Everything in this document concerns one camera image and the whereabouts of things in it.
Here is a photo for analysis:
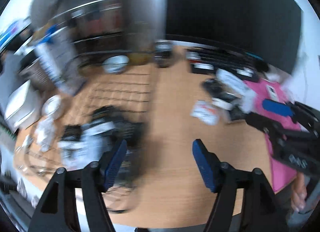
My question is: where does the person's right hand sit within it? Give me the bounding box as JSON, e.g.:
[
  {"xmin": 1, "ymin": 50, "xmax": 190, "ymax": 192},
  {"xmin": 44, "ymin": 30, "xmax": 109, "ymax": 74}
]
[{"xmin": 291, "ymin": 173, "xmax": 307, "ymax": 212}]

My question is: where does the white remote control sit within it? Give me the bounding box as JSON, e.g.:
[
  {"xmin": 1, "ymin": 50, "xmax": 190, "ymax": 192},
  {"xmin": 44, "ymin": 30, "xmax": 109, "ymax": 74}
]
[{"xmin": 266, "ymin": 85, "xmax": 277, "ymax": 97}]

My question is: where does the white snack bag near keyboard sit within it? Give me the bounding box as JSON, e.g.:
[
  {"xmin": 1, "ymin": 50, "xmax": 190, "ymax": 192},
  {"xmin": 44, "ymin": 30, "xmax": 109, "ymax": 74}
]
[{"xmin": 216, "ymin": 69, "xmax": 257, "ymax": 114}]

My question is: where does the white sachet with red logo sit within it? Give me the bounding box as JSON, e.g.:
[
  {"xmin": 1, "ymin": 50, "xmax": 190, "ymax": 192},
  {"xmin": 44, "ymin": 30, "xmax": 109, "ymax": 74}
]
[{"xmin": 190, "ymin": 100, "xmax": 219, "ymax": 126}]

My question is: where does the black white tissue box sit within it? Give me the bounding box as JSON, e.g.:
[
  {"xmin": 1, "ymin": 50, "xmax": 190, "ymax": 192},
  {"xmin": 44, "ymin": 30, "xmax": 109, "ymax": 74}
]
[{"xmin": 201, "ymin": 79, "xmax": 240, "ymax": 111}]

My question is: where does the rice cracker snack bag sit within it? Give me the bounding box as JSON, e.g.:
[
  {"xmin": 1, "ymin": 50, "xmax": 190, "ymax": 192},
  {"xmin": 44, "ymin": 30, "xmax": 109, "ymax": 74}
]
[{"xmin": 57, "ymin": 123, "xmax": 113, "ymax": 171}]

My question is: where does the clear glass jar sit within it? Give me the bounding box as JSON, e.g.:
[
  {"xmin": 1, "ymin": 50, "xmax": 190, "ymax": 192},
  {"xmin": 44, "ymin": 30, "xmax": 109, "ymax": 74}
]
[{"xmin": 14, "ymin": 134, "xmax": 46, "ymax": 175}]

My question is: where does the crumpled white tissue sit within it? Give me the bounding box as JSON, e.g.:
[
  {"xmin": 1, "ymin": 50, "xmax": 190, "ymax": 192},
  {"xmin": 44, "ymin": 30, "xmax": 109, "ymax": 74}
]
[{"xmin": 35, "ymin": 116, "xmax": 56, "ymax": 152}]

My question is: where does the black tissue pack middle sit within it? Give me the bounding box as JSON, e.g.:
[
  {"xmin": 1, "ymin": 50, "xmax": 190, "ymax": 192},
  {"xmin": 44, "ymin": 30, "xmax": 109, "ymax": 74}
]
[{"xmin": 60, "ymin": 125, "xmax": 82, "ymax": 142}]

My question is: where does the black mechanical keyboard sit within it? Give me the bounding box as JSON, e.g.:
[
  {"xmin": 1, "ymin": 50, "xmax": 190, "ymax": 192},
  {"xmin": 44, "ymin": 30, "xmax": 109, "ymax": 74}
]
[{"xmin": 185, "ymin": 48, "xmax": 260, "ymax": 82}]

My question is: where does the black computer monitor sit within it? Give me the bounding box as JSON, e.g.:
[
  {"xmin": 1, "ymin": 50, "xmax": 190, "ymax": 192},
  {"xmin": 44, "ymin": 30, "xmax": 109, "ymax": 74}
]
[{"xmin": 165, "ymin": 0, "xmax": 302, "ymax": 74}]

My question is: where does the white lidded storage box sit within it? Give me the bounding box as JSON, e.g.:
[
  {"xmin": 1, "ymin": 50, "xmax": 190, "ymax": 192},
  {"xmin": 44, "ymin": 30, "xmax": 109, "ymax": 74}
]
[{"xmin": 4, "ymin": 80, "xmax": 42, "ymax": 131}]

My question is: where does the dark glass jar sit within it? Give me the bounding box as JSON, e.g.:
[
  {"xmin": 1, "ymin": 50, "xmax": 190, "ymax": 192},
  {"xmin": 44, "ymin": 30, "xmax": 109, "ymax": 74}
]
[{"xmin": 154, "ymin": 40, "xmax": 173, "ymax": 68}]

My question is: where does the clear glass with liquid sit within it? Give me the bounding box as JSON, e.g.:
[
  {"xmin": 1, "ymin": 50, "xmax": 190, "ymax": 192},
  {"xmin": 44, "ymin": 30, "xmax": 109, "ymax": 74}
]
[{"xmin": 127, "ymin": 51, "xmax": 153, "ymax": 66}]

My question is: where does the small ceramic bowl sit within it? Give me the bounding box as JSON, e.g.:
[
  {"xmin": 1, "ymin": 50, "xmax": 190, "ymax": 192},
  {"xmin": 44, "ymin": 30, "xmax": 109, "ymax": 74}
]
[{"xmin": 103, "ymin": 55, "xmax": 129, "ymax": 74}]

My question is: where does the grey woven basket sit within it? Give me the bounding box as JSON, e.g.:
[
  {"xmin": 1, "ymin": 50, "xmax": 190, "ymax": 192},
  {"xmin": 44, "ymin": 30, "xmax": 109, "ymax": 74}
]
[{"xmin": 18, "ymin": 58, "xmax": 55, "ymax": 92}]

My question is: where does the white blue water carton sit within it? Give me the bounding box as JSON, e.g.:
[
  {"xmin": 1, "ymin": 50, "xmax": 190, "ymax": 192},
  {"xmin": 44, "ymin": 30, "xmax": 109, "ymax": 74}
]
[{"xmin": 35, "ymin": 25, "xmax": 86, "ymax": 96}]

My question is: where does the dark acrylic organizer shelf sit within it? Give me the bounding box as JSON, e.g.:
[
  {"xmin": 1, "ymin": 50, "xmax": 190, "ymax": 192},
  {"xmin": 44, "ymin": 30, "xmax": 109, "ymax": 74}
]
[{"xmin": 56, "ymin": 0, "xmax": 141, "ymax": 55}]

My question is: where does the black wire basket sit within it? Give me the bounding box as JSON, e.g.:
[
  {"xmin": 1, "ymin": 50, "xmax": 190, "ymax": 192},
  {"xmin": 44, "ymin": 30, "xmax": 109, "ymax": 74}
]
[{"xmin": 16, "ymin": 62, "xmax": 157, "ymax": 214}]

